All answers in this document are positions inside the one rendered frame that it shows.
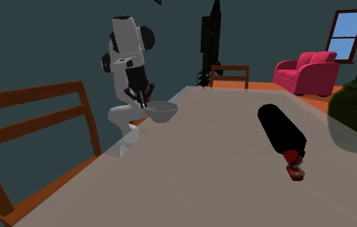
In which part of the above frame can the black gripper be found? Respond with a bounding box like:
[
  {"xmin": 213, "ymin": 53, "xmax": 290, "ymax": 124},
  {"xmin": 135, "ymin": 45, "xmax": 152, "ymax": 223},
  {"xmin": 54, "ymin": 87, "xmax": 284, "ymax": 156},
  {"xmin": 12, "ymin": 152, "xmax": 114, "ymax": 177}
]
[{"xmin": 123, "ymin": 66, "xmax": 156, "ymax": 109}]

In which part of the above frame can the black television on stand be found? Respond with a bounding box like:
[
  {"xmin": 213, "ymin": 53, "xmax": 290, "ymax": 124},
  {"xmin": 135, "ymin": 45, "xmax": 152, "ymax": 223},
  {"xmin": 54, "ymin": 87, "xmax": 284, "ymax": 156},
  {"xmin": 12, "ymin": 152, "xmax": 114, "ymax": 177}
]
[{"xmin": 196, "ymin": 0, "xmax": 223, "ymax": 88}]

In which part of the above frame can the black bottle with red cap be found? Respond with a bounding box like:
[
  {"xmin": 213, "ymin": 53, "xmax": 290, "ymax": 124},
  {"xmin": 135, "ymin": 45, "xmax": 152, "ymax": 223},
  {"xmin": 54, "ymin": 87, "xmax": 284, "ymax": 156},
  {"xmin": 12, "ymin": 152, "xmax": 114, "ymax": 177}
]
[{"xmin": 257, "ymin": 103, "xmax": 308, "ymax": 182}]

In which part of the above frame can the green glass jar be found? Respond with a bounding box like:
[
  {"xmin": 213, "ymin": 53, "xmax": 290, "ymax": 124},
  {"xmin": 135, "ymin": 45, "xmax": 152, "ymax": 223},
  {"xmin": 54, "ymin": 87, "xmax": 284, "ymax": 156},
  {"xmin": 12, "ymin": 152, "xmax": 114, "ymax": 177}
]
[{"xmin": 327, "ymin": 61, "xmax": 357, "ymax": 155}]

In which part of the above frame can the pink sofa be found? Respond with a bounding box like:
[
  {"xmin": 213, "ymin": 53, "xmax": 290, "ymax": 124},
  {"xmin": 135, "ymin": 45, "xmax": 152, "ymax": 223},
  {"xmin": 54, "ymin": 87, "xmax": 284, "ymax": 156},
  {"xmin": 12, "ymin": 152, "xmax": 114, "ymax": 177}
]
[{"xmin": 272, "ymin": 50, "xmax": 342, "ymax": 97}]

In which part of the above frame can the small wooden chair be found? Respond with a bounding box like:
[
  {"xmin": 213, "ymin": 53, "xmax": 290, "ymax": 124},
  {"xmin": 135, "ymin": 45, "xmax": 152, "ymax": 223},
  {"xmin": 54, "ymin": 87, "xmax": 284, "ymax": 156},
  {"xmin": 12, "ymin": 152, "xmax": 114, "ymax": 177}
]
[{"xmin": 209, "ymin": 64, "xmax": 250, "ymax": 90}]

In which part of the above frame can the wooden chair with slatted back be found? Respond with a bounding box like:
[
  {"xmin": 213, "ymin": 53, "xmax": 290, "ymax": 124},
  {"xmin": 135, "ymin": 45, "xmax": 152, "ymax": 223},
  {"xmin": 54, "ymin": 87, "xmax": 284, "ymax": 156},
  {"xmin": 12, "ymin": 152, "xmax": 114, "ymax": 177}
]
[{"xmin": 0, "ymin": 80, "xmax": 103, "ymax": 227}]

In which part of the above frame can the grey bowl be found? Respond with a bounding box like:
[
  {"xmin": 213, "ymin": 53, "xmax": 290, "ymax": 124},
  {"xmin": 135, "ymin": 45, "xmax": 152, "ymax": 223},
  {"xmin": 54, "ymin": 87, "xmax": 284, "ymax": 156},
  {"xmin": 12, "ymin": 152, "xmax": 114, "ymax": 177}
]
[{"xmin": 145, "ymin": 101, "xmax": 179, "ymax": 124}]

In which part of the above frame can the window with dark red frame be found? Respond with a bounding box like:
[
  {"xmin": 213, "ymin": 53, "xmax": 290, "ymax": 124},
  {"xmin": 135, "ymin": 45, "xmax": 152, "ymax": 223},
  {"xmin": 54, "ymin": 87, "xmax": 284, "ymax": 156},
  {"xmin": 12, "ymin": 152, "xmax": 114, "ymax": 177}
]
[{"xmin": 325, "ymin": 8, "xmax": 357, "ymax": 65}]

